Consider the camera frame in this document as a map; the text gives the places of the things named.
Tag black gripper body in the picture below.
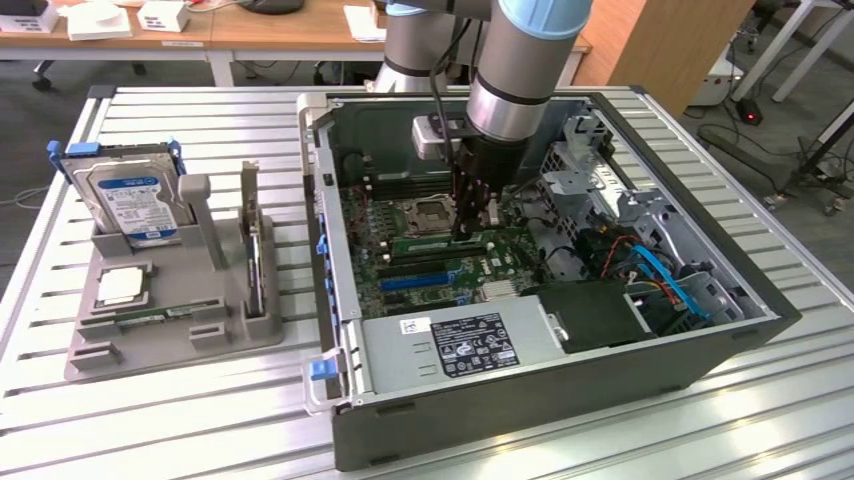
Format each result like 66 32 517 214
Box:
455 132 528 195

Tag green RAM stick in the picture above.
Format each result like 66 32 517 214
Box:
388 233 487 253
113 305 225 325

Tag RAM slot black clips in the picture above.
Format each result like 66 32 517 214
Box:
369 185 453 201
369 175 453 189

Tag metal CPU socket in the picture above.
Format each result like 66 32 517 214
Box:
396 192 461 236

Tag green motherboard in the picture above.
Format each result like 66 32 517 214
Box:
337 172 555 319

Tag silver disk bay cage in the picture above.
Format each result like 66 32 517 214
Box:
536 113 635 229

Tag black expansion slot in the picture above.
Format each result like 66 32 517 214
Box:
376 261 443 280

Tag blue expansion slot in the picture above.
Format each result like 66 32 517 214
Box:
379 272 451 295

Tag silver chipset heatsink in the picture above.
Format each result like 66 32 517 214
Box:
480 279 523 302

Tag brown wooden cabinet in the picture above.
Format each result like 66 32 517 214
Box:
549 0 759 120

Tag grey power supply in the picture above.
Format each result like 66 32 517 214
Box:
357 298 570 395

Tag white paper stack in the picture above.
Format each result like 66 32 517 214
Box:
341 3 389 45

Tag graphics card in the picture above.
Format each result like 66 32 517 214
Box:
237 159 268 319

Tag black power strip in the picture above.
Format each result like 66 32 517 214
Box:
696 123 786 159

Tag white device red button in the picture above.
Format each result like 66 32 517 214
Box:
686 58 747 109

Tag black adapter red light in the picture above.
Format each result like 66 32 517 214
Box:
731 98 767 126

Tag wooden desk white legs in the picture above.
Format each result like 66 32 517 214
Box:
209 0 594 90
0 14 216 90

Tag open black PC case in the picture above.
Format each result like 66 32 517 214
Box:
296 89 803 474

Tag black rounded desk object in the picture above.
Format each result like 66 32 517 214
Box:
237 0 307 16

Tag grey parts rack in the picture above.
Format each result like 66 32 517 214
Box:
62 159 285 384

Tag black wheeled stand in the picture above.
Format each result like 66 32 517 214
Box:
763 97 854 217

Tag hard disk blue label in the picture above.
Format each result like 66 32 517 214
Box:
69 154 185 249

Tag silver CPU chip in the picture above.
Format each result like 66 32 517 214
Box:
94 267 149 307

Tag white labelled box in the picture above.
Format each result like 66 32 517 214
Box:
136 0 193 34

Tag blue plastic disk caddy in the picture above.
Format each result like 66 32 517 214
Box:
44 133 189 201

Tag white box round lid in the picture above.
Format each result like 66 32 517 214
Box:
65 0 134 42

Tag white box black top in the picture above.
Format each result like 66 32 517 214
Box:
0 0 61 34

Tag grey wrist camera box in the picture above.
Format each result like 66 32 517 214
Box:
409 115 468 162

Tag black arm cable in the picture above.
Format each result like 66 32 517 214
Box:
429 14 481 151

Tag silver drive bay bracket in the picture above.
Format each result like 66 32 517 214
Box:
616 192 759 331

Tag blue flat wire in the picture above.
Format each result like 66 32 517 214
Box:
630 242 692 307

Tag white table frame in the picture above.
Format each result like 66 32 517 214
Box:
730 0 854 104

